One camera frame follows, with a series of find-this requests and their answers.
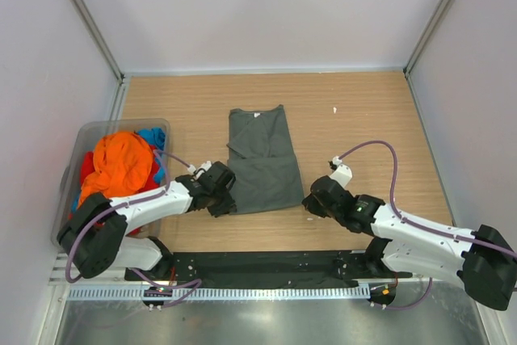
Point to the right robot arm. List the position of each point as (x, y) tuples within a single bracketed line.
[(393, 228)]

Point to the left aluminium frame post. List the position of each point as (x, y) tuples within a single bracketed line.
[(92, 28)]

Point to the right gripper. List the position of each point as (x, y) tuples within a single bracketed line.
[(310, 204)]

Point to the grey t shirt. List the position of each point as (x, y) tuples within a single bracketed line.
[(263, 160)]

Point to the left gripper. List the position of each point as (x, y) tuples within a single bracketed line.
[(228, 204)]

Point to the red t shirt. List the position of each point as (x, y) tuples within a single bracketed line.
[(88, 173)]

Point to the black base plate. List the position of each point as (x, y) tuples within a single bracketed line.
[(274, 270)]

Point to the clear plastic bin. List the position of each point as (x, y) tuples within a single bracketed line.
[(86, 140)]

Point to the slotted cable duct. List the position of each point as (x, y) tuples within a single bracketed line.
[(141, 292)]

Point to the orange t shirt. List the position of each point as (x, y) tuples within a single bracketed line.
[(122, 164)]

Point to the blue t shirt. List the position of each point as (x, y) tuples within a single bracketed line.
[(155, 137)]

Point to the aluminium frame post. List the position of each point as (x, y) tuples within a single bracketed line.
[(92, 28), (437, 17)]

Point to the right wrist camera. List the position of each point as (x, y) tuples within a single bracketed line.
[(341, 173)]

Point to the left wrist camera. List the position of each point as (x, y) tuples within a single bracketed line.
[(200, 167)]

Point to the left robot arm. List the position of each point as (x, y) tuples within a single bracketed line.
[(97, 236)]

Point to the aluminium rail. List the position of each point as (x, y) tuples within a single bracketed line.
[(472, 267)]

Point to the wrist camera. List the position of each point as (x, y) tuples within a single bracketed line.
[(200, 167), (341, 173)]

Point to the right aluminium frame post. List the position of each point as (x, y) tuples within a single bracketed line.
[(437, 17)]

